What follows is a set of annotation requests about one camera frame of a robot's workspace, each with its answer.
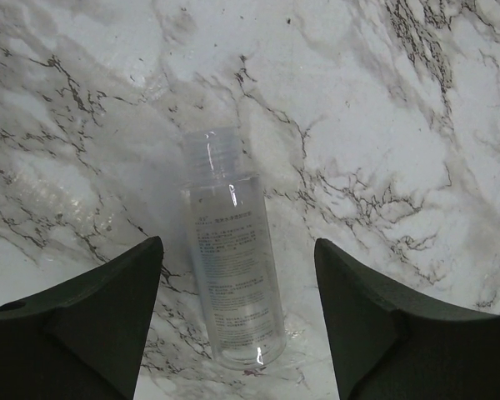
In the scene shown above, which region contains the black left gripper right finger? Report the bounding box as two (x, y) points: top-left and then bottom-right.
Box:
(314, 238), (500, 399)

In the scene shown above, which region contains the clear plastic tube case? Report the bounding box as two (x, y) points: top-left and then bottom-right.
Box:
(182, 127), (286, 370)

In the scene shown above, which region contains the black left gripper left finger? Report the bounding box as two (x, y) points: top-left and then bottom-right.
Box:
(0, 237), (163, 399)

